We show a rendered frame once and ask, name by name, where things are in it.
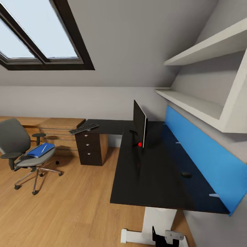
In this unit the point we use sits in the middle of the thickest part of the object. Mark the monitor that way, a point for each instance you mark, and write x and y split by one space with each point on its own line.
141 123

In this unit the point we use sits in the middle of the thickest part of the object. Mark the mouse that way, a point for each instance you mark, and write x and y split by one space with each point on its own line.
186 173

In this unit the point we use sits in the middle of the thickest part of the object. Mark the keyboard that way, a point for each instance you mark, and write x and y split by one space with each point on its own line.
80 129

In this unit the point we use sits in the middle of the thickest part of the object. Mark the swivel chair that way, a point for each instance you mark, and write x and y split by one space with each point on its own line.
15 144

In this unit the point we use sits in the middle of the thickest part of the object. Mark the cabinet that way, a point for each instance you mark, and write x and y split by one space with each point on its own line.
92 148
57 132

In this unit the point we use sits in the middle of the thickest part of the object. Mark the folder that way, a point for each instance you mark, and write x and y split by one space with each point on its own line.
40 150

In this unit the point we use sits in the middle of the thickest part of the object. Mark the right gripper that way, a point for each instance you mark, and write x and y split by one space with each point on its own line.
161 242

